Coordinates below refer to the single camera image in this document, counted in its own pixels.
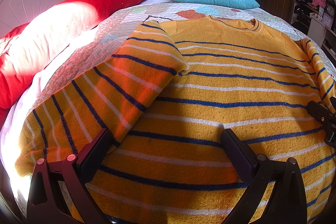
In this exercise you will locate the white round headboard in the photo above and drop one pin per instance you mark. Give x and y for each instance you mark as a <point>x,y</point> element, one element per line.
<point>14,13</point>

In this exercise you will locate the white cluttered shelf unit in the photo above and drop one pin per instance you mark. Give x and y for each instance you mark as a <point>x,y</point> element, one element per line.
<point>311,21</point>

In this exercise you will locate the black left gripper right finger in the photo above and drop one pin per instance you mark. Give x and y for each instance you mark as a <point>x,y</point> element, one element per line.
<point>287,202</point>

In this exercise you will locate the red long pillow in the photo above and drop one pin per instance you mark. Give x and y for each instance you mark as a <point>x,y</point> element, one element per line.
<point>47,35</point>

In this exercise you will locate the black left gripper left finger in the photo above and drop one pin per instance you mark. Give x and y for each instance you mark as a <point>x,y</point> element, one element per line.
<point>46,203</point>

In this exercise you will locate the white patchwork quilt bedspread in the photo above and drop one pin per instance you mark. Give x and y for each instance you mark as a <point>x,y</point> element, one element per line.
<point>110,29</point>

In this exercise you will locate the small table clock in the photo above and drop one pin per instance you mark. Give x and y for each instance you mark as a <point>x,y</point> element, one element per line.
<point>330,7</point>

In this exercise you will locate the yellow striped knit sweater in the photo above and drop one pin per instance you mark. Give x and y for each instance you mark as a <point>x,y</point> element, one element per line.
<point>210,98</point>

